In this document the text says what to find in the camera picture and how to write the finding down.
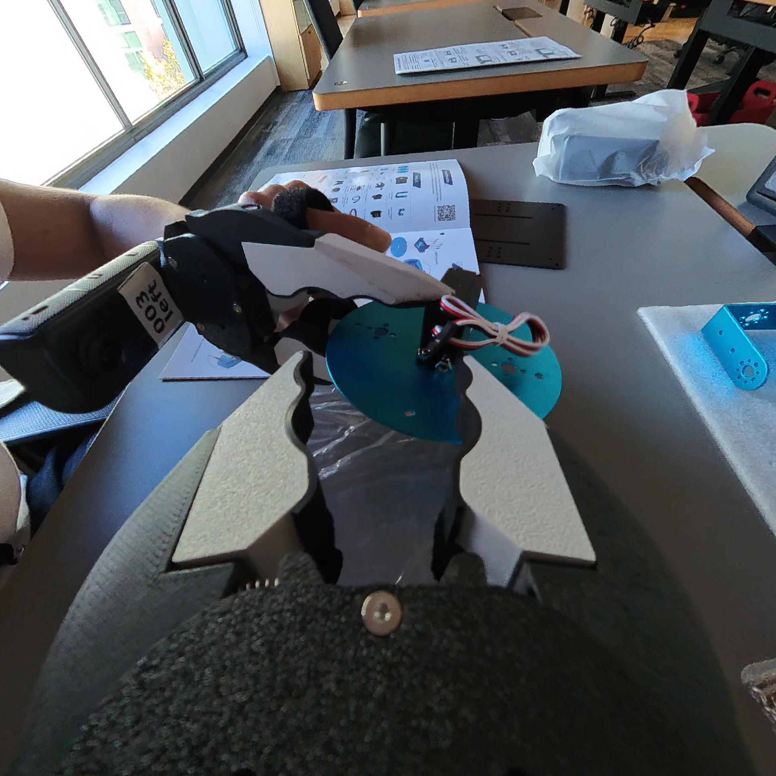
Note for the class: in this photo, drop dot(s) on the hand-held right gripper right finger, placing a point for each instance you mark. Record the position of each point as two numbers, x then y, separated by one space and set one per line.
521 485

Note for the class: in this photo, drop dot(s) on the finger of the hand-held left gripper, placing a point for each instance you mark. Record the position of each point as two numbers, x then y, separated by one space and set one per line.
339 267
321 321

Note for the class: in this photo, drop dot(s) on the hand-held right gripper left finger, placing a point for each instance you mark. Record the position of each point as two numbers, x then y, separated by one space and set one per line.
248 485

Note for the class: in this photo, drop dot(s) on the blue round metal plate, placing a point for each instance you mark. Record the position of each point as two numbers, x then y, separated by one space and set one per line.
376 376

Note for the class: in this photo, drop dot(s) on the person's left forearm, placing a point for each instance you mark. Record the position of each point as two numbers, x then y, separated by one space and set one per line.
91 224

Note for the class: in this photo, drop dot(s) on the dark grey desk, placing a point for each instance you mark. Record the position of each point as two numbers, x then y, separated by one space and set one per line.
636 273

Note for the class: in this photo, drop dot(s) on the person's left hand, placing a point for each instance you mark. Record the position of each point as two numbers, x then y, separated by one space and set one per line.
357 230

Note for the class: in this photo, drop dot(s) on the white instruction sheet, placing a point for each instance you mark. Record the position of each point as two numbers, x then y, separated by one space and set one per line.
424 194

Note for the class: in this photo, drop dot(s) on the clear plastic bag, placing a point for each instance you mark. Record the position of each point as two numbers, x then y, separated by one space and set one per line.
376 485

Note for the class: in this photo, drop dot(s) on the black flat metal plate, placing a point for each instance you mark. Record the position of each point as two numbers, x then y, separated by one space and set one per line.
521 233

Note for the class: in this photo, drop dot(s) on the person's blue jeans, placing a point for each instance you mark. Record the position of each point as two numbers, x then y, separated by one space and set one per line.
54 479

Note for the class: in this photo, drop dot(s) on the white foam sheet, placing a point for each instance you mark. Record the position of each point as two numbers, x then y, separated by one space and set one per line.
697 394

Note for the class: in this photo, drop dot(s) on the light wooden cabinet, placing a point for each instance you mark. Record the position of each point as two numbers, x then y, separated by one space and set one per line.
291 42

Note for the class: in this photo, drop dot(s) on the large glass window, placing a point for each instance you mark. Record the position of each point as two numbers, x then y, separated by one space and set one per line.
91 60

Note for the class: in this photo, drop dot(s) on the paper sheet on far table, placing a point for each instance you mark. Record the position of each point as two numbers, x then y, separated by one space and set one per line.
485 56

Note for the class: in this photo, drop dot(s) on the white plastic bag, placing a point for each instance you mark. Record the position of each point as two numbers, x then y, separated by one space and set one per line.
618 145

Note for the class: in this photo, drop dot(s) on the pile of clear hardware bags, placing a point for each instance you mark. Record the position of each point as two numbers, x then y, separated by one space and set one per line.
761 685

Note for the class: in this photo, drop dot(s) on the blue metal U bracket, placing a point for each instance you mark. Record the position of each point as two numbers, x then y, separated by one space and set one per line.
736 345

